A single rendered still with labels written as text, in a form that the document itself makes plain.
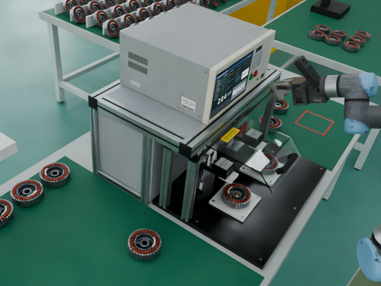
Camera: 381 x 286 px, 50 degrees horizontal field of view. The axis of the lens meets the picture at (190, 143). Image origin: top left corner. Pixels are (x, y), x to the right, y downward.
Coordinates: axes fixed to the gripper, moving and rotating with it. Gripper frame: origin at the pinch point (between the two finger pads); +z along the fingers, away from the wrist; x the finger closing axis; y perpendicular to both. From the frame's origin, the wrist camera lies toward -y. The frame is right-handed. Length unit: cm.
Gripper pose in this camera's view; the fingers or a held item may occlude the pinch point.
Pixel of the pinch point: (271, 84)
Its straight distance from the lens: 152.6
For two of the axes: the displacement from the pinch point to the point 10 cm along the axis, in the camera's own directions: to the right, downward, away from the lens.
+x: 5.6, -4.6, 6.9
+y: 2.7, 8.9, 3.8
